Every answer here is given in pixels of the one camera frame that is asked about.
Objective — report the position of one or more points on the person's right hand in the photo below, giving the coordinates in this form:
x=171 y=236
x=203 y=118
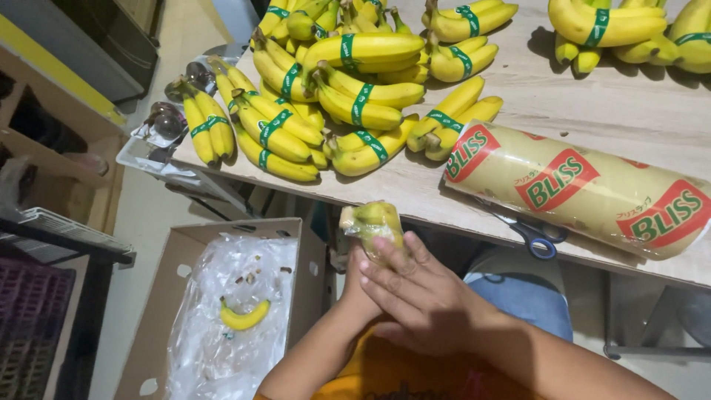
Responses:
x=433 y=311

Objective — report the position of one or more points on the person's left hand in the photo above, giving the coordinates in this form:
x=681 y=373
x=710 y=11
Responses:
x=355 y=294

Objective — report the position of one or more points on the film-wrapped small banana bunch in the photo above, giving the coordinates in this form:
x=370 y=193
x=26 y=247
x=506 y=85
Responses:
x=373 y=222

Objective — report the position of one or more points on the person's orange shirt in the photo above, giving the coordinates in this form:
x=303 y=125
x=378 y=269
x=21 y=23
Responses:
x=400 y=378

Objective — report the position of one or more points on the person's blue jeans leg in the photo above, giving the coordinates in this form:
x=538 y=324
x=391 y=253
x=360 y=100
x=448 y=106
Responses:
x=522 y=300

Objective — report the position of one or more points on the single loose yellow banana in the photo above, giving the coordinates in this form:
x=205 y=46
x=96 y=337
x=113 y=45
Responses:
x=243 y=319

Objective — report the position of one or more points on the clear plastic box liner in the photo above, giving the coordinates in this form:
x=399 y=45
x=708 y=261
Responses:
x=222 y=361

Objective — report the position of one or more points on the heap of banded bananas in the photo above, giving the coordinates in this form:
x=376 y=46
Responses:
x=333 y=105

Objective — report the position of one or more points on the large cling film roll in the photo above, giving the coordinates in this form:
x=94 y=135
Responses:
x=577 y=183

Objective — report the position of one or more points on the brown cardboard box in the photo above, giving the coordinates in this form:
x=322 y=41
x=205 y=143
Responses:
x=150 y=311

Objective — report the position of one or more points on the clear plastic tray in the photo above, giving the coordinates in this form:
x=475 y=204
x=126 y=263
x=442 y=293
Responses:
x=150 y=158

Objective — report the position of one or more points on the dark round fruit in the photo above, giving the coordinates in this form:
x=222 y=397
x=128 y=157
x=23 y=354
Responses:
x=166 y=122
x=198 y=75

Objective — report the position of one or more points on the black metal rack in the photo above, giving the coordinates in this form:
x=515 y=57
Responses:
x=83 y=311

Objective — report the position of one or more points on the purple plastic crate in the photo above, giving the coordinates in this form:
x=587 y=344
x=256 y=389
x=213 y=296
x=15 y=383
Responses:
x=30 y=328

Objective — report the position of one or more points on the yellow banana bunch green band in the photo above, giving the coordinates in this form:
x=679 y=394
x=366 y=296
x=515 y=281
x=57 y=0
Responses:
x=694 y=39
x=605 y=28

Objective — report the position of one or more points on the wooden shelf unit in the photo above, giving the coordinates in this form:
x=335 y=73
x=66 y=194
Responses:
x=50 y=161

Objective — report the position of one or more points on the grey cabinet with yellow strip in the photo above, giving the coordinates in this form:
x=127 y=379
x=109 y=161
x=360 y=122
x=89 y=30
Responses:
x=83 y=50

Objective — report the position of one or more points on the grey metal table frame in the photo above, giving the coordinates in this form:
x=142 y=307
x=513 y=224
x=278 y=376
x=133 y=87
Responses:
x=650 y=351

